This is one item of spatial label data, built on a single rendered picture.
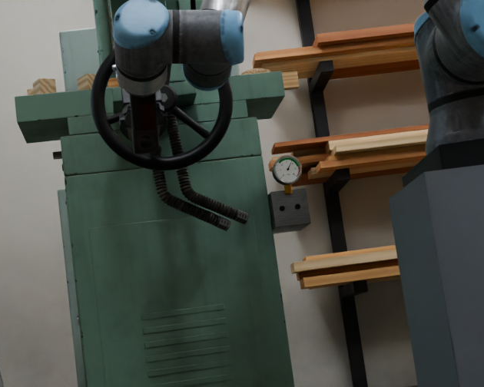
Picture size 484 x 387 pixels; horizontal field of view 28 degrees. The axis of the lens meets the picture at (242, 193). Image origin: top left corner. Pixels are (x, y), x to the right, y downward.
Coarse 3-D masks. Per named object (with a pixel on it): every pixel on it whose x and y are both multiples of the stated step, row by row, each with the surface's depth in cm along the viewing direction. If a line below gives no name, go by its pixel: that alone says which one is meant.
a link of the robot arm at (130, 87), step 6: (114, 66) 166; (120, 78) 166; (126, 78) 164; (156, 78) 165; (162, 78) 166; (120, 84) 168; (126, 84) 166; (132, 84) 165; (138, 84) 165; (144, 84) 165; (150, 84) 165; (156, 84) 166; (162, 84) 168; (126, 90) 167; (132, 90) 166; (138, 90) 166; (144, 90) 166; (150, 90) 167; (156, 90) 168
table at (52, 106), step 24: (24, 96) 209; (48, 96) 210; (72, 96) 211; (120, 96) 202; (192, 96) 206; (216, 96) 215; (240, 96) 215; (264, 96) 216; (24, 120) 208; (48, 120) 210
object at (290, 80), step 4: (284, 72) 234; (288, 72) 234; (292, 72) 234; (296, 72) 234; (284, 76) 234; (288, 76) 234; (292, 76) 234; (296, 76) 234; (284, 80) 233; (288, 80) 234; (292, 80) 234; (296, 80) 234; (284, 84) 233; (288, 84) 233; (292, 84) 233; (296, 84) 234; (284, 88) 234; (288, 88) 234; (292, 88) 235; (296, 88) 235
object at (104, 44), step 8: (96, 0) 251; (104, 0) 251; (168, 0) 253; (176, 0) 254; (96, 8) 251; (104, 8) 251; (168, 8) 253; (176, 8) 253; (96, 16) 250; (104, 16) 250; (96, 24) 250; (104, 24) 250; (104, 32) 250; (104, 40) 249; (104, 48) 249; (112, 48) 249; (104, 56) 249; (112, 72) 248
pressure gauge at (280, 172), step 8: (280, 160) 207; (288, 160) 208; (296, 160) 208; (280, 168) 207; (296, 168) 208; (280, 176) 207; (288, 176) 207; (296, 176) 207; (288, 184) 209; (288, 192) 208
